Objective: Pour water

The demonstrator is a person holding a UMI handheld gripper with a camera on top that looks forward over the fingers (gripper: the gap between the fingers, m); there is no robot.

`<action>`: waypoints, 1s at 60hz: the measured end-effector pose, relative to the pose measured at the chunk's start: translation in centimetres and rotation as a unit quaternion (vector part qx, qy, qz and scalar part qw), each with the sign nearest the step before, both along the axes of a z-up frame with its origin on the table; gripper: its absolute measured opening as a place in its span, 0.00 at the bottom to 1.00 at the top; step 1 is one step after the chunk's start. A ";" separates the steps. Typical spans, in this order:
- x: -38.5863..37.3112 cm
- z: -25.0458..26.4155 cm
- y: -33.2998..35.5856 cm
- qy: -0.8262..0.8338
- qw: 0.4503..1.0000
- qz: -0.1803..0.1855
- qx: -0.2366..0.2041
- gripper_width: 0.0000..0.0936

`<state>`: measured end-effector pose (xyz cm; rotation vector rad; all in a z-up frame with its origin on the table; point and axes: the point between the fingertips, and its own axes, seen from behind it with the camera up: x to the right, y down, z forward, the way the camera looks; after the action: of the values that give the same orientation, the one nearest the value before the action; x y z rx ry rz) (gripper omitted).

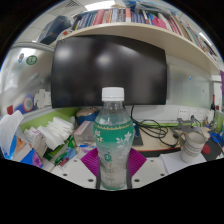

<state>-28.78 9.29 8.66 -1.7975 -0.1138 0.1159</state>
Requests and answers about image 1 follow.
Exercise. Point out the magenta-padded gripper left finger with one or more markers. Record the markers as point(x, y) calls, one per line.
point(89, 163)

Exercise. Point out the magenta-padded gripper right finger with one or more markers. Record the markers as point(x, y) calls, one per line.
point(137, 163)

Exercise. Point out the green-labelled clear drink bottle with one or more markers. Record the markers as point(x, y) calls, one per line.
point(113, 140)

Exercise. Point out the clear plastic box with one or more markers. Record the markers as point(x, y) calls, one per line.
point(83, 132)

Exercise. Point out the small blue box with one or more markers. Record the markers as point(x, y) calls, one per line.
point(136, 129)

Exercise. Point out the white paper sheet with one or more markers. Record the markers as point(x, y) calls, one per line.
point(173, 161)

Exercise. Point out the white packet stack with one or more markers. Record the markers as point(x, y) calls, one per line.
point(60, 131)

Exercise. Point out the round blue brown pot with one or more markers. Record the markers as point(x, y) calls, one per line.
point(87, 116)

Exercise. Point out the white patterned ceramic mug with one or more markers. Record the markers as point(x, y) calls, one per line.
point(192, 148)

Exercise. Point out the black computer monitor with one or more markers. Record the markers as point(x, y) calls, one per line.
point(106, 70)

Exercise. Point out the purple hanging banner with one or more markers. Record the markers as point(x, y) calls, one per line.
point(222, 83)

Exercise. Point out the green round sticker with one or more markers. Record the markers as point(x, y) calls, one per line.
point(32, 60)

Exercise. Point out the beige shelf with books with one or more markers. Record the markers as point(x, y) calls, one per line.
point(133, 33)

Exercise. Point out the ceiling light panel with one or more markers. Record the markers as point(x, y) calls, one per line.
point(100, 5)
point(205, 38)

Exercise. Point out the white wall power socket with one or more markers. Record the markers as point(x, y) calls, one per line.
point(184, 113)
point(195, 114)
point(204, 115)

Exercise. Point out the small blue wall sticker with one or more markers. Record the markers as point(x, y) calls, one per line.
point(191, 78)

